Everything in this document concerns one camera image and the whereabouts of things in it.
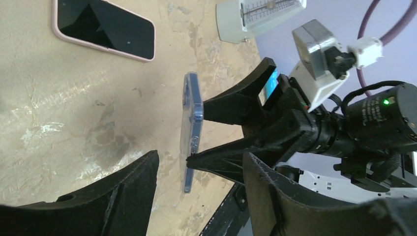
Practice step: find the white metronome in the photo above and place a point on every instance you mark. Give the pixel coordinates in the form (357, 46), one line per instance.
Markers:
(240, 20)

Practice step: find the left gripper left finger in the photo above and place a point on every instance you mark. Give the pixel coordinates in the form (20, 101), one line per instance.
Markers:
(117, 205)

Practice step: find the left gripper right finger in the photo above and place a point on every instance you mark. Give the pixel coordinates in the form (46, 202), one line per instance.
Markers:
(279, 206)

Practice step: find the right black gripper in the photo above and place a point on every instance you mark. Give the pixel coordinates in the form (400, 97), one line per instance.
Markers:
(273, 132)

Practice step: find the phone in pink case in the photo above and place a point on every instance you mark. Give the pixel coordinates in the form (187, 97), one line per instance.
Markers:
(104, 26)

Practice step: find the blue phone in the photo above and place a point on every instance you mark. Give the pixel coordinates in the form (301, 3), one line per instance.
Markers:
(190, 130)

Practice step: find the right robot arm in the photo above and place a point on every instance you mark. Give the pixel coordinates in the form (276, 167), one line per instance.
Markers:
(370, 136)

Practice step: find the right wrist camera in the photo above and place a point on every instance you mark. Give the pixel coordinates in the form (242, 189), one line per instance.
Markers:
(324, 66)

